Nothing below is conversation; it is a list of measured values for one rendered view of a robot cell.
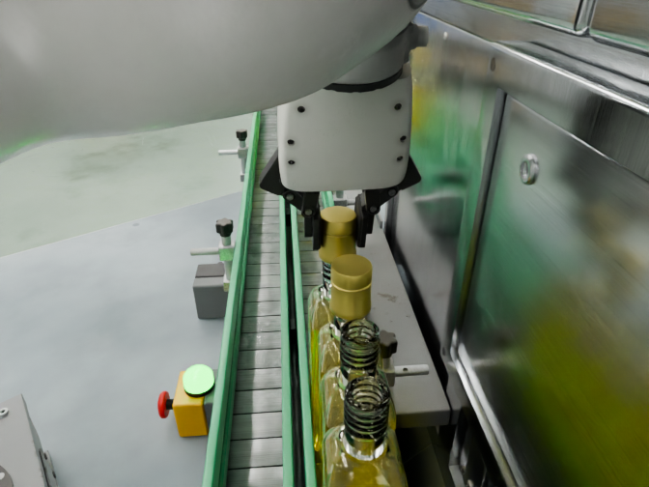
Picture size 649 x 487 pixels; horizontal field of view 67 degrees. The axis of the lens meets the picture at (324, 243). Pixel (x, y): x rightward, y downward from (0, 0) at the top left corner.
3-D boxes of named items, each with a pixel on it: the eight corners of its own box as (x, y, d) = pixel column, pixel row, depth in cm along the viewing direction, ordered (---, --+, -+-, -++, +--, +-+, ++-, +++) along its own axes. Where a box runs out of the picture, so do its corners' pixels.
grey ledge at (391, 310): (442, 457, 67) (454, 400, 61) (379, 462, 66) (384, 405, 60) (351, 179, 148) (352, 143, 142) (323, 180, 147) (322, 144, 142)
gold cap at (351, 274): (373, 320, 41) (376, 276, 38) (329, 320, 41) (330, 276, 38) (369, 294, 44) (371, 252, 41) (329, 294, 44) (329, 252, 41)
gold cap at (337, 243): (358, 264, 45) (360, 221, 43) (320, 266, 44) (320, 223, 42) (352, 243, 48) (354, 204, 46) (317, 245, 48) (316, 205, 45)
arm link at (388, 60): (416, -7, 34) (410, 34, 36) (289, -6, 33) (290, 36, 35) (444, 40, 29) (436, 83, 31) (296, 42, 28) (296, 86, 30)
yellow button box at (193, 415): (226, 436, 74) (220, 403, 70) (176, 440, 73) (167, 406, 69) (230, 400, 80) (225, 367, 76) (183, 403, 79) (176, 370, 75)
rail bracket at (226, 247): (239, 295, 83) (231, 226, 76) (195, 298, 83) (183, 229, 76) (240, 281, 87) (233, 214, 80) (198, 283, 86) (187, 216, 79)
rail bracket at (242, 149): (250, 184, 122) (246, 132, 116) (221, 186, 122) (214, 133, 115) (251, 178, 126) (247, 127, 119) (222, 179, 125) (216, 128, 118)
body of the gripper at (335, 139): (411, 21, 36) (392, 149, 44) (270, 23, 35) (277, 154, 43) (437, 70, 30) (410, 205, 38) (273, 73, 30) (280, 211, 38)
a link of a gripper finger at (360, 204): (394, 168, 42) (384, 223, 47) (357, 169, 42) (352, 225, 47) (401, 191, 40) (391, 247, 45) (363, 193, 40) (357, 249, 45)
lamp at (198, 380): (212, 396, 71) (211, 382, 69) (182, 398, 71) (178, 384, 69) (216, 373, 75) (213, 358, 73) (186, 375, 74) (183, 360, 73)
